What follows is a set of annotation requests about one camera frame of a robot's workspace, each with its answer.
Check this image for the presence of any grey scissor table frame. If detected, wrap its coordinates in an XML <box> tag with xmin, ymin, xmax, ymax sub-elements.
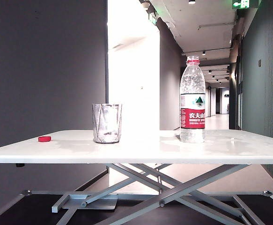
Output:
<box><xmin>0</xmin><ymin>163</ymin><xmax>273</xmax><ymax>225</ymax></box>

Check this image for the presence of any large green exit sign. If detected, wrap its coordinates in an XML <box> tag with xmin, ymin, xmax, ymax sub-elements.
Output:
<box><xmin>232</xmin><ymin>0</ymin><xmax>260</xmax><ymax>9</ymax></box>

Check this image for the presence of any clear water bottle red label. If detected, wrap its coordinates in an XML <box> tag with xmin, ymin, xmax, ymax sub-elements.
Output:
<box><xmin>179</xmin><ymin>55</ymin><xmax>207</xmax><ymax>143</ymax></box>

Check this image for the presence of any clear faceted glass mug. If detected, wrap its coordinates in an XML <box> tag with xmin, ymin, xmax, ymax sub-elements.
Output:
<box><xmin>91</xmin><ymin>103</ymin><xmax>123</xmax><ymax>144</ymax></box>

